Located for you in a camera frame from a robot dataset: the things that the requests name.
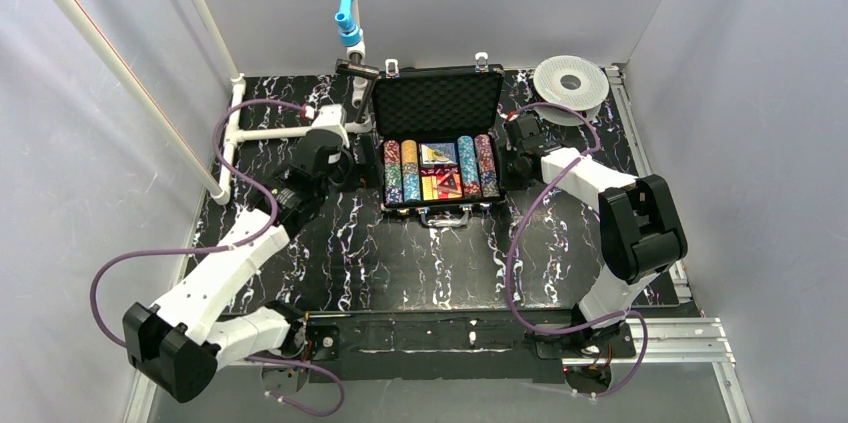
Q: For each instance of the triangular red black token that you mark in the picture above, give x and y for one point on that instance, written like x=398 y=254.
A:
x=449 y=185

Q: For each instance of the red yellow card deck box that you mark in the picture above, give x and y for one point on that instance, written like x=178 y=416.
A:
x=429 y=192

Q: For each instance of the chip row far left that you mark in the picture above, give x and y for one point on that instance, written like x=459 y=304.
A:
x=393 y=172

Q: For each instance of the metal pole with clamp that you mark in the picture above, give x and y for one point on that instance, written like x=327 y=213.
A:
x=365 y=76

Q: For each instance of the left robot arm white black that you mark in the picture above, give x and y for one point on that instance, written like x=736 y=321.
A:
x=178 y=341

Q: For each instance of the blue card deck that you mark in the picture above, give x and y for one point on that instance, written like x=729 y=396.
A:
x=447 y=147

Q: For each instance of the chip row far right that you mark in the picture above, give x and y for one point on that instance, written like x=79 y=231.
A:
x=486 y=166

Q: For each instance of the red dice in case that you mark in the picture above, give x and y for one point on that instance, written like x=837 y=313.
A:
x=438 y=171

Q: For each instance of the aluminium rail frame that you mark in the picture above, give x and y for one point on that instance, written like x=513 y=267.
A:
x=678 y=342

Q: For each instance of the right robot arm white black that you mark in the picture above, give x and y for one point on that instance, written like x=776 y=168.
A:
x=640 y=228

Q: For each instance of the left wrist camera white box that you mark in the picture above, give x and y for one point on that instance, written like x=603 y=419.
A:
x=332 y=117

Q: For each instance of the grey filament spool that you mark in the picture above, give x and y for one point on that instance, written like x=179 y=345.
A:
x=570 y=82

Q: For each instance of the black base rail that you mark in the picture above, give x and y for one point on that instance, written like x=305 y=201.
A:
x=450 y=345

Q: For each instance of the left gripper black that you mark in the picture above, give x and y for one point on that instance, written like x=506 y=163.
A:
x=361 y=160

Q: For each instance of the black poker chip case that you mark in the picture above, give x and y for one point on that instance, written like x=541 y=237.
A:
x=438 y=104

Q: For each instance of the clear dealer button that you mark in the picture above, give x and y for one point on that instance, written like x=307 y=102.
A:
x=437 y=157

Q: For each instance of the chip row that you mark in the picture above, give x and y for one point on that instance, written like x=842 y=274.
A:
x=486 y=166
x=410 y=171
x=468 y=167
x=393 y=172

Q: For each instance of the white PVC pipe frame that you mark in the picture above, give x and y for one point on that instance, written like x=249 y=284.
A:
x=171 y=60

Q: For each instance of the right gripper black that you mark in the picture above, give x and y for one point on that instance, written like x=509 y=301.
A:
x=515 y=164

